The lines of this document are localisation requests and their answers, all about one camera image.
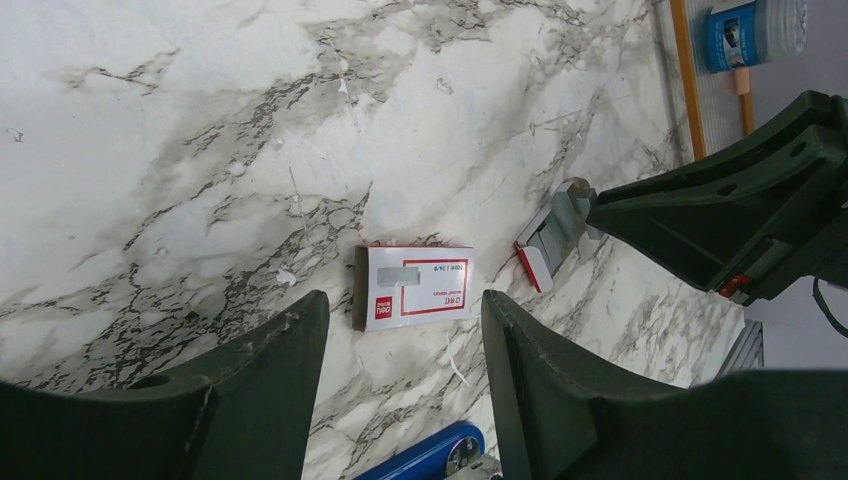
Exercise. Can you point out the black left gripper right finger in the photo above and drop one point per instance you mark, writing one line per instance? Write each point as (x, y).
(562, 412)

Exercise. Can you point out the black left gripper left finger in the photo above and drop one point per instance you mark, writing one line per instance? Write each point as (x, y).
(239, 411)

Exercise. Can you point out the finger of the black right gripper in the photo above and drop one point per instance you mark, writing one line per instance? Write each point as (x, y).
(749, 220)

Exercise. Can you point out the blue black stapler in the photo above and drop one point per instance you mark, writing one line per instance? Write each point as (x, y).
(455, 452)

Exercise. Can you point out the staple box tray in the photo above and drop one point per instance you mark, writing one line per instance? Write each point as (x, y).
(555, 230)

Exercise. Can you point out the red white staple box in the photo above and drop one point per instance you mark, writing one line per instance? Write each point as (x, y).
(407, 286)

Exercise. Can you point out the orange wooden tiered rack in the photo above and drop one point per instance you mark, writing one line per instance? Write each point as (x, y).
(718, 106)

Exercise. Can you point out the blue lidded small jar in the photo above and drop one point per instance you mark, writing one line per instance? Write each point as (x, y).
(741, 34)

